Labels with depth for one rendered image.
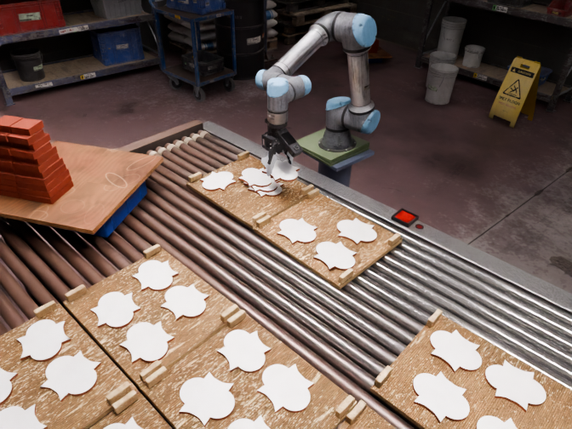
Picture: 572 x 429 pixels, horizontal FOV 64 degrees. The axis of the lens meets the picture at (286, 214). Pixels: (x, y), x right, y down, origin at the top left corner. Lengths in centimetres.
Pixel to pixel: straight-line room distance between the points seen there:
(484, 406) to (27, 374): 115
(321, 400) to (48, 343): 74
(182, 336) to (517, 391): 88
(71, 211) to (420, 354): 120
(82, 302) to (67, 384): 29
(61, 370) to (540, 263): 284
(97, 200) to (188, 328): 62
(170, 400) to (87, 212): 75
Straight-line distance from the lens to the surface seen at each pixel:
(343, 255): 157
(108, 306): 147
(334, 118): 222
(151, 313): 143
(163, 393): 126
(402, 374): 131
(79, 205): 175
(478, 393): 134
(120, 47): 600
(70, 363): 137
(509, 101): 517
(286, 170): 180
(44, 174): 174
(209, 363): 129
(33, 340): 146
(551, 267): 340
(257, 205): 180
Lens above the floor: 198
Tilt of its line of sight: 36 degrees down
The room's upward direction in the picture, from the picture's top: 2 degrees clockwise
